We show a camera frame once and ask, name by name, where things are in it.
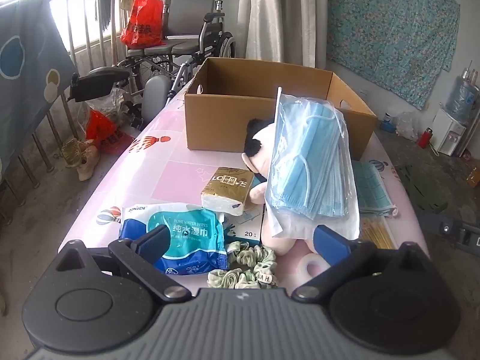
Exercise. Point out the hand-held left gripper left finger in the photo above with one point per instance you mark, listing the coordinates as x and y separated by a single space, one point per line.
150 245

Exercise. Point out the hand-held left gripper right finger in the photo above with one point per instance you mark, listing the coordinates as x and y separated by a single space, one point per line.
330 243

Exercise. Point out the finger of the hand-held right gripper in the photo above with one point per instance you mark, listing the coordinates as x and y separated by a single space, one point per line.
450 228

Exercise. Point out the blue wet wipes pack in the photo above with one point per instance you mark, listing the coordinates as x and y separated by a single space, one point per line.
191 232

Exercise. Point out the teal checked packet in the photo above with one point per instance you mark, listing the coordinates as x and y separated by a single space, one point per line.
371 187

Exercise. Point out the green patterned scrunchie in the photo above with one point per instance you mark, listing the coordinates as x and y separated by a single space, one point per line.
245 255
225 279

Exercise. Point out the blue bandage box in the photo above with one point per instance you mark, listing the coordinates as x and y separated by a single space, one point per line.
243 230

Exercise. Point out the blue face mask pack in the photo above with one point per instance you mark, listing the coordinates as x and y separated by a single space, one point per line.
311 157

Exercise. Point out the brown tissue pack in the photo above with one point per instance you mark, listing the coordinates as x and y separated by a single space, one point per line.
225 187

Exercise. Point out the white plush doll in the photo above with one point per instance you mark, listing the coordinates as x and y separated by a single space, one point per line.
262 138

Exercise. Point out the cardboard box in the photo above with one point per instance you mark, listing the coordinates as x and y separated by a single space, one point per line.
217 120

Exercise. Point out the white tape roll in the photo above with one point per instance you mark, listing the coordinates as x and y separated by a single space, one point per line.
312 258

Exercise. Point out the yellow stick packet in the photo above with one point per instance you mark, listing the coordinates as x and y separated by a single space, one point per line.
375 232

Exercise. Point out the pink printed tablecloth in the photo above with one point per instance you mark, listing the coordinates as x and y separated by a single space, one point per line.
168 172

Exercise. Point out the red thermos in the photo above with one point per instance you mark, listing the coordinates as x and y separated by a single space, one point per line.
425 138

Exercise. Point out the white water dispenser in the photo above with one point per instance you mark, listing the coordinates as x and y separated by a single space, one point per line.
446 135

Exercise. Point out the beige shoe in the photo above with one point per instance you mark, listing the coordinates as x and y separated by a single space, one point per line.
88 163

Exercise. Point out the clear plastic bag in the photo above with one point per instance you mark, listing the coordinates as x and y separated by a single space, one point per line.
408 125

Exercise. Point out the small red plastic bag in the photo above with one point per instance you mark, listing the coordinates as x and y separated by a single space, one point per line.
103 131

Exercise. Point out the blue water bottle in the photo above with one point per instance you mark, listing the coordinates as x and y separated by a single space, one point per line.
461 97

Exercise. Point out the black wheelchair footplate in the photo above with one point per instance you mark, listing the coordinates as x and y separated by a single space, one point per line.
97 84

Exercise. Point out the blue patterned quilt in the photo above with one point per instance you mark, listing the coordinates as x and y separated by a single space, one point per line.
30 82

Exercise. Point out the metal railing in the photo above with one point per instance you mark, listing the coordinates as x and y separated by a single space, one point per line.
75 45

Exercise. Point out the large red plastic bag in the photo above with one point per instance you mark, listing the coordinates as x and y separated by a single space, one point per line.
144 18

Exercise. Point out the grey curtain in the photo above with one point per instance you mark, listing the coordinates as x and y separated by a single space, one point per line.
277 15

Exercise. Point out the grey wheelchair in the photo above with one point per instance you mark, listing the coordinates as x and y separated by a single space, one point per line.
187 11

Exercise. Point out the teal floral wall cloth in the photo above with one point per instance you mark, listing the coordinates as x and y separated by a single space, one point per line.
390 26

